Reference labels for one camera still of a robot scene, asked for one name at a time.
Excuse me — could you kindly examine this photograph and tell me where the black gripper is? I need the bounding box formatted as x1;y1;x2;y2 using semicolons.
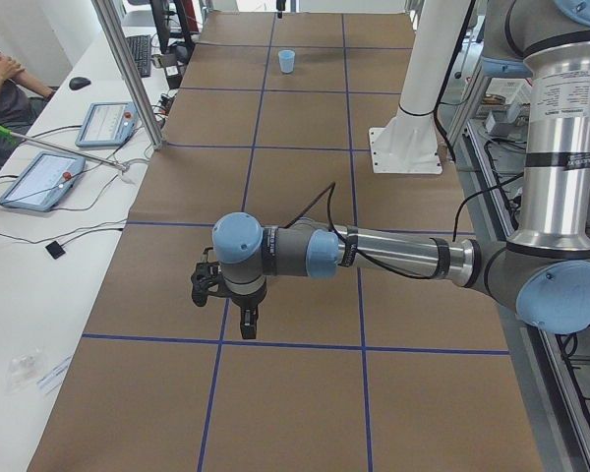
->
230;287;266;340

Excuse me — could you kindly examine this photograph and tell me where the light blue plastic cup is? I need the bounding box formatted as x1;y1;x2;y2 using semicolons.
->
278;49;296;74

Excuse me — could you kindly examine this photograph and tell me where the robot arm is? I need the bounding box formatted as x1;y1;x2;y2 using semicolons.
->
192;1;590;339

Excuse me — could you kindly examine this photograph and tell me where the brown paper table mat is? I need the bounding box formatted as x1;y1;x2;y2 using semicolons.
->
29;13;543;471

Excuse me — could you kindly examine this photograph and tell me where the small black square device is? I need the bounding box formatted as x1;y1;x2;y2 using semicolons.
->
45;241;66;260

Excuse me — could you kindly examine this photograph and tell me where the clear plastic bag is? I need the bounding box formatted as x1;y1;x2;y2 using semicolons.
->
6;348;46;393

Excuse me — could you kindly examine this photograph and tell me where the far teach pendant tablet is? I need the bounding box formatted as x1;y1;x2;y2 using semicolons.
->
75;102;138;148

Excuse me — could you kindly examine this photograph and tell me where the teach pendant tablet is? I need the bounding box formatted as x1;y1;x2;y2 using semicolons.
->
0;151;86;212
75;102;138;148

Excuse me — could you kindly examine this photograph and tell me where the near teach pendant tablet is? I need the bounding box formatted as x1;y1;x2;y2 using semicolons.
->
0;151;86;212

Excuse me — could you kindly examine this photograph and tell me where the black computer mouse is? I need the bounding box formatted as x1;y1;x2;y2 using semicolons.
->
69;77;91;91

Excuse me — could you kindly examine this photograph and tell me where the black keyboard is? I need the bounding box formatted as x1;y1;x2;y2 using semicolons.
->
126;34;151;78

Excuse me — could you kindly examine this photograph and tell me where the metal rod green tip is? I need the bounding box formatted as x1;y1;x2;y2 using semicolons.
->
0;125;130;172

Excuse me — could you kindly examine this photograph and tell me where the seated person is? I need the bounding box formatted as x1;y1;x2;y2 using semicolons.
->
0;52;56;167

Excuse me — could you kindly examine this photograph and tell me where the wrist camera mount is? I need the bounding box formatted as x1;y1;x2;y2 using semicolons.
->
191;247;231;307

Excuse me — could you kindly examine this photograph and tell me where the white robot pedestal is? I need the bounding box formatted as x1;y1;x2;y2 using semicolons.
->
369;0;474;175

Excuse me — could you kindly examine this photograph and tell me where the aluminium frame post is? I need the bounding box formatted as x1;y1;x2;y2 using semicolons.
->
91;0;163;150

